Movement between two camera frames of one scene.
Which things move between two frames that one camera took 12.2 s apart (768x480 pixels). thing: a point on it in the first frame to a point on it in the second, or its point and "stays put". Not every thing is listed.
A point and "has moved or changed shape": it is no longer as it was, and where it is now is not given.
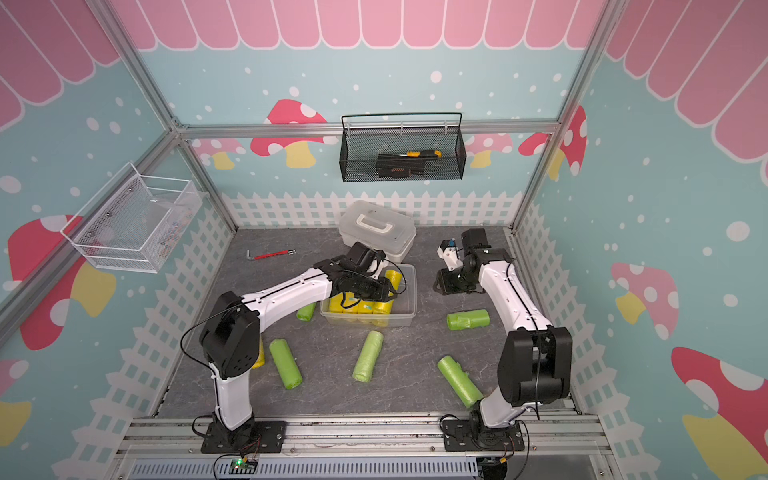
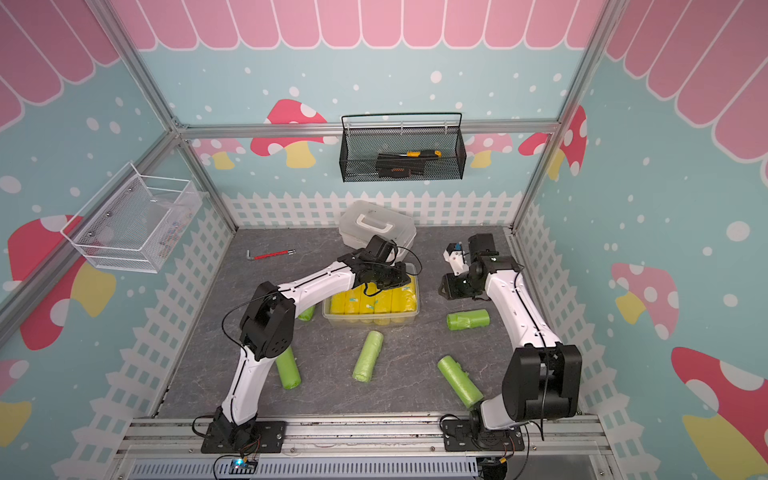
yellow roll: x=381 y=308 to x=398 y=300
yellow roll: x=261 y=357 has moved or changed shape
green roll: x=306 y=313 stays put
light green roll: x=368 y=354 stays put
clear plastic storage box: x=398 y=311 stays put
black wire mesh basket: x=402 y=147 stays put
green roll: x=468 y=319 stays put
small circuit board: x=242 y=466 stays put
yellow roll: x=349 y=300 to x=366 y=304
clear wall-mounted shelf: x=135 y=221 stays put
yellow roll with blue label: x=367 y=307 has moved or changed shape
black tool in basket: x=394 y=166 stays put
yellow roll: x=395 y=278 has moved or changed shape
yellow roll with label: x=335 y=303 to x=352 y=301
